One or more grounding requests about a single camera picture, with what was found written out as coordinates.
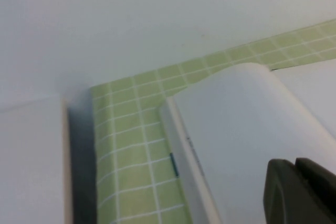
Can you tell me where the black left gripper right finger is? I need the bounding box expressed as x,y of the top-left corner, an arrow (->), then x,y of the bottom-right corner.
295,157 -> 336,224

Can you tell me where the green checked tablecloth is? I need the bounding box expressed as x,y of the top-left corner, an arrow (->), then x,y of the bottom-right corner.
89,18 -> 336,224

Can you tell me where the white board with beige edge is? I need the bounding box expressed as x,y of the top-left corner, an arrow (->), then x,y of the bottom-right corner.
0,93 -> 74,224

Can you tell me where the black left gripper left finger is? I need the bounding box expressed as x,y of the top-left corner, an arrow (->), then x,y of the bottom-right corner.
263,158 -> 311,224

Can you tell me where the white hardcover book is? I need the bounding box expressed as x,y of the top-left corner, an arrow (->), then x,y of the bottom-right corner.
158,62 -> 336,224

